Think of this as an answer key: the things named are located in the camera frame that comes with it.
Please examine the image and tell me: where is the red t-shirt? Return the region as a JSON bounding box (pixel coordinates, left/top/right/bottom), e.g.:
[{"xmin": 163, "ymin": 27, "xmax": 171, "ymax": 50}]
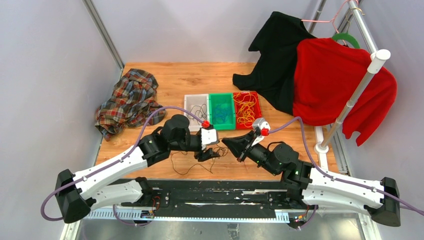
[{"xmin": 292, "ymin": 38, "xmax": 397, "ymax": 146}]

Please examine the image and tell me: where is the purple cable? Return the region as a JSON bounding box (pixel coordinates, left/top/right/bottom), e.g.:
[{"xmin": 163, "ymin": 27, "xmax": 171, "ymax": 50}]
[
  {"xmin": 40, "ymin": 105, "xmax": 211, "ymax": 228},
  {"xmin": 261, "ymin": 116, "xmax": 424, "ymax": 217}
]

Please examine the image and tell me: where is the white clothes rack pole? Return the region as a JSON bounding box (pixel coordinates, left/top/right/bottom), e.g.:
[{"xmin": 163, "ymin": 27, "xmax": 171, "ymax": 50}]
[{"xmin": 315, "ymin": 49, "xmax": 391, "ymax": 153}]

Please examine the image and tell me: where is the red plastic bin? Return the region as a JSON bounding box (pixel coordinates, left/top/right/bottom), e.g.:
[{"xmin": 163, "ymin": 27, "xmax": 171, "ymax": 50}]
[{"xmin": 233, "ymin": 91, "xmax": 262, "ymax": 130}]

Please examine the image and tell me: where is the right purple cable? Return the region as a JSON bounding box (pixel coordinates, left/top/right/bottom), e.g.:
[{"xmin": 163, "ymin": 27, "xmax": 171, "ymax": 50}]
[{"xmin": 261, "ymin": 116, "xmax": 424, "ymax": 217}]

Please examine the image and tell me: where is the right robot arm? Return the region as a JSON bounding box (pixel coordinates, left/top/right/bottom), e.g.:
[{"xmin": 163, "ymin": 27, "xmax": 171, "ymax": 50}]
[{"xmin": 222, "ymin": 131, "xmax": 401, "ymax": 227}]

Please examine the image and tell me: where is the green plastic bin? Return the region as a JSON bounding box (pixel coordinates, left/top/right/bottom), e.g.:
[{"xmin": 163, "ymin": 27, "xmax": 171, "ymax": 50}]
[{"xmin": 209, "ymin": 92, "xmax": 236, "ymax": 131}]

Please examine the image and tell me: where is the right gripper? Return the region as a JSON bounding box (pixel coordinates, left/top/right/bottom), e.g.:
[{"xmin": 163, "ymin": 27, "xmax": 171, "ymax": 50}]
[{"xmin": 221, "ymin": 130, "xmax": 280, "ymax": 176}]

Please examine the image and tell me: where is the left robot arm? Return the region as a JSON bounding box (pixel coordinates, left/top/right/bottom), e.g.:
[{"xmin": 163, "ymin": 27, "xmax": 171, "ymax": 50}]
[{"xmin": 54, "ymin": 114, "xmax": 219, "ymax": 224}]

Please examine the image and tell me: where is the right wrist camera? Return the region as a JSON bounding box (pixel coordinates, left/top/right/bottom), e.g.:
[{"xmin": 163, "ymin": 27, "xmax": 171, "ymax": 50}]
[{"xmin": 252, "ymin": 117, "xmax": 271, "ymax": 146}]

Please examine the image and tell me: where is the pink hanger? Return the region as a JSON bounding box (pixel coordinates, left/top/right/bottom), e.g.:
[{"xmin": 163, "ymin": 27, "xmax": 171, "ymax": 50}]
[{"xmin": 301, "ymin": 0, "xmax": 365, "ymax": 34}]

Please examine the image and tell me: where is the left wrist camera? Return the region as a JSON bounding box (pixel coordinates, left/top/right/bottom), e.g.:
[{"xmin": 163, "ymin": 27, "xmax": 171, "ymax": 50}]
[{"xmin": 200, "ymin": 128, "xmax": 219, "ymax": 146}]

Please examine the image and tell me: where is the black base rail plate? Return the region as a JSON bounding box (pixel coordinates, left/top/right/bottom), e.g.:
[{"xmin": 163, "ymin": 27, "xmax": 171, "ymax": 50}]
[{"xmin": 89, "ymin": 178, "xmax": 319, "ymax": 220}]

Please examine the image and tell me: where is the blue cable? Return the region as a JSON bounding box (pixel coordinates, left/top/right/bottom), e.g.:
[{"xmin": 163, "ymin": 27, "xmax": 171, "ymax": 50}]
[{"xmin": 211, "ymin": 103, "xmax": 234, "ymax": 127}]

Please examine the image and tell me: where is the green hanger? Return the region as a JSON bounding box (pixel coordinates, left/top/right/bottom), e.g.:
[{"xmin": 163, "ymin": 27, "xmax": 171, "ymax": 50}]
[{"xmin": 331, "ymin": 32, "xmax": 361, "ymax": 49}]

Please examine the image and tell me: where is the black t-shirt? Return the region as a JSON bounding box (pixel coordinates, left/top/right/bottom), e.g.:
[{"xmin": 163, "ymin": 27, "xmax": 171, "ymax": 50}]
[{"xmin": 232, "ymin": 11, "xmax": 314, "ymax": 115}]

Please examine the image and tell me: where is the yellow cable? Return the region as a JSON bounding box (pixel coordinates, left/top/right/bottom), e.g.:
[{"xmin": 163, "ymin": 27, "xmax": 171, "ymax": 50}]
[{"xmin": 234, "ymin": 92, "xmax": 260, "ymax": 129}]

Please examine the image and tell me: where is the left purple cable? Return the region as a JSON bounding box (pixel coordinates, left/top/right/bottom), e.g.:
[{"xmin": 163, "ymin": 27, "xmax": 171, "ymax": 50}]
[{"xmin": 40, "ymin": 105, "xmax": 211, "ymax": 228}]

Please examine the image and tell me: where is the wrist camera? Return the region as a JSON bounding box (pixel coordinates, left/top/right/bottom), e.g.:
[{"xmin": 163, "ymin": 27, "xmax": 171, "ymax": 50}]
[
  {"xmin": 200, "ymin": 128, "xmax": 219, "ymax": 146},
  {"xmin": 252, "ymin": 117, "xmax": 271, "ymax": 146}
]

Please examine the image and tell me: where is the plaid shirt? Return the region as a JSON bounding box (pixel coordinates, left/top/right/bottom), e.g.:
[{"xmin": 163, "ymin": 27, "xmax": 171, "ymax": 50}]
[{"xmin": 94, "ymin": 68, "xmax": 167, "ymax": 141}]

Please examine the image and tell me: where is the white plastic bin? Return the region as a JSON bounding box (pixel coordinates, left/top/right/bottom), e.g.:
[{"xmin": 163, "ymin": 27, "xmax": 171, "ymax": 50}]
[{"xmin": 183, "ymin": 94, "xmax": 210, "ymax": 132}]

